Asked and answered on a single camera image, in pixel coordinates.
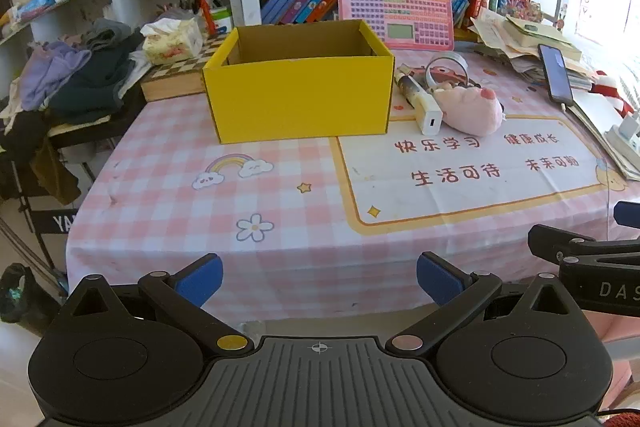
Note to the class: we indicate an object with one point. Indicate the stack of white notebooks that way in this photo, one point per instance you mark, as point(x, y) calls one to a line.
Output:
point(595, 112)

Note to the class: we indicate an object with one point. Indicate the black smartphone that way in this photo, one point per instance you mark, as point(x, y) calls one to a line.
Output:
point(555, 74)

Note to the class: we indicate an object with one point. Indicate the floral tissue pack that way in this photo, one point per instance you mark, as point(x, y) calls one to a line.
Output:
point(170, 42)

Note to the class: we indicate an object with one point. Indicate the person's red fuzzy clothing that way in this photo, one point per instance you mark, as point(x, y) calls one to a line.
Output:
point(625, 421)

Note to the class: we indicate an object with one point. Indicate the clear tape roll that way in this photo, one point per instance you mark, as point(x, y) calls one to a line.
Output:
point(450, 58)

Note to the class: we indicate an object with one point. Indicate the white power strip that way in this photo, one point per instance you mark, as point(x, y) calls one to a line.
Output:
point(625, 142)

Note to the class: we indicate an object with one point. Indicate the black folding chair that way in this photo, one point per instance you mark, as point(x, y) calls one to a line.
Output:
point(50, 222)

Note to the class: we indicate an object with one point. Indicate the pile of clothes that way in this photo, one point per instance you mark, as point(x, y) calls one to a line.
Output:
point(85, 77)

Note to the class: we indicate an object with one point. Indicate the red toy pen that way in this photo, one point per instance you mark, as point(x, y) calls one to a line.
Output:
point(206, 9)

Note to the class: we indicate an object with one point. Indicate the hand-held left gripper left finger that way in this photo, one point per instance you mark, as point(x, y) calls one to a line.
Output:
point(200, 279)

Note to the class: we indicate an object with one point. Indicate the yellow cardboard box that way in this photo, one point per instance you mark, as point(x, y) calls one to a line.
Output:
point(300, 102)

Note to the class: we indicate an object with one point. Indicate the wooden chessboard box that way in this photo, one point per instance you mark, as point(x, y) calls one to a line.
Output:
point(170, 79)

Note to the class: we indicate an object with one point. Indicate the pink plush pig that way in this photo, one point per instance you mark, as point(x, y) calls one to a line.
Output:
point(470, 109)

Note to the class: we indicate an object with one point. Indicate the white spray bottle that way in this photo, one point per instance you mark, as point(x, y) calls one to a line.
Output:
point(410, 87)

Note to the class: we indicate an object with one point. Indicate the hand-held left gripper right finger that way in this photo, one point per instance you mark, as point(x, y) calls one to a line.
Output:
point(440, 279)

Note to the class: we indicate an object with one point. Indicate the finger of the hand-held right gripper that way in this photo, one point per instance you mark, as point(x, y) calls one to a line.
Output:
point(560, 243)
point(629, 213)

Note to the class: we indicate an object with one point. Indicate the white green pen cup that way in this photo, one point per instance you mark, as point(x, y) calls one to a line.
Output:
point(220, 22)

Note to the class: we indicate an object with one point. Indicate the red white cloth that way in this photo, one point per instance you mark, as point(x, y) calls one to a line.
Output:
point(607, 84)

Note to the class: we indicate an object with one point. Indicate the stack of papers and books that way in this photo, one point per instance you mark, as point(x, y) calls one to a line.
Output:
point(530, 34)

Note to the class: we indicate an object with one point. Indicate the dark bag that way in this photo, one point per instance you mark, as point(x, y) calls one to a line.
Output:
point(25, 294)

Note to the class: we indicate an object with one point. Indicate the pink learning tablet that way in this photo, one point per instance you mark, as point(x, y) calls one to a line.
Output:
point(395, 2)

